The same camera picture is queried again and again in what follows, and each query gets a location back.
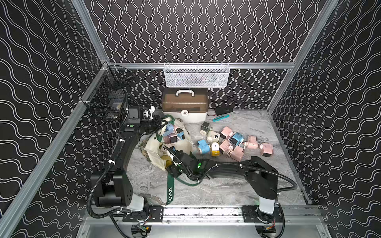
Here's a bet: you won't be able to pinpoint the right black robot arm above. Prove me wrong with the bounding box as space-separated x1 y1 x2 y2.
164 146 298 215

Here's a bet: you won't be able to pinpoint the cream tote bag green handles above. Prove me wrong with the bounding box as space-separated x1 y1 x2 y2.
140 115 200 205

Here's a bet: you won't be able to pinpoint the brown lid white toolbox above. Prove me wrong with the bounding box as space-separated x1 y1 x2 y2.
162 88 209 123

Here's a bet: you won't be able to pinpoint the light blue pencil sharpener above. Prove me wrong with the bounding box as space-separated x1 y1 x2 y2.
163 123 174 137

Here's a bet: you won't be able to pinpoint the blue rounded pencil sharpener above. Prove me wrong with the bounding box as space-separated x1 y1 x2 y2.
197 139 210 154

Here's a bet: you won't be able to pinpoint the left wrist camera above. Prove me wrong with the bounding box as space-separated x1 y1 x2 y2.
125 106 155 124

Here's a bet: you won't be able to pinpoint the black battery pack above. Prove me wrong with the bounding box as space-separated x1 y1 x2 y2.
214 105 234 116

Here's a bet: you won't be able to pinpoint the green pencil sharpener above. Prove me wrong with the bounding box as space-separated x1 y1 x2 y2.
200 122 211 136

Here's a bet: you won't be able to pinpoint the white wire mesh basket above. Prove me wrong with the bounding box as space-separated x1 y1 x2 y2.
163 61 230 88

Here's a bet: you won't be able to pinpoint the teal utility knife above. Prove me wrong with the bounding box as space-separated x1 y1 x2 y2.
212 114 230 122

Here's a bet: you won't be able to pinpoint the pink square pencil sharpener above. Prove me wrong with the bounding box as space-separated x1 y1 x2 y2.
260 143 273 157

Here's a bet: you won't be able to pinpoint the pink round pencil sharpener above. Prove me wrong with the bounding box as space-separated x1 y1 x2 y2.
244 135 261 150

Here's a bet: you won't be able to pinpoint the cream white pencil sharpener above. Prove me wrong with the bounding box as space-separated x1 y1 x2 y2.
206 131 221 143

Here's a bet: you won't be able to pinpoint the yellow pencil sharpener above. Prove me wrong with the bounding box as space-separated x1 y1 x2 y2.
211 142 220 157

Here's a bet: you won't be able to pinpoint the pink boxy pencil sharpener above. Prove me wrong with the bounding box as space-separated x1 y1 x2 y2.
219 140 234 155

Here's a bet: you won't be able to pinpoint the black wire basket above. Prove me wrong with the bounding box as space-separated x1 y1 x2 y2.
84 65 136 121

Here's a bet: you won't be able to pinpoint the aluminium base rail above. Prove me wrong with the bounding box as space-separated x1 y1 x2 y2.
118 204 328 226

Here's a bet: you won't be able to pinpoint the blue square pencil sharpener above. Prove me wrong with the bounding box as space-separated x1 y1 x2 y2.
229 132 245 146

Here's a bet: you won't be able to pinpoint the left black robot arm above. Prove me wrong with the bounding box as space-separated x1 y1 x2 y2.
86 115 168 220

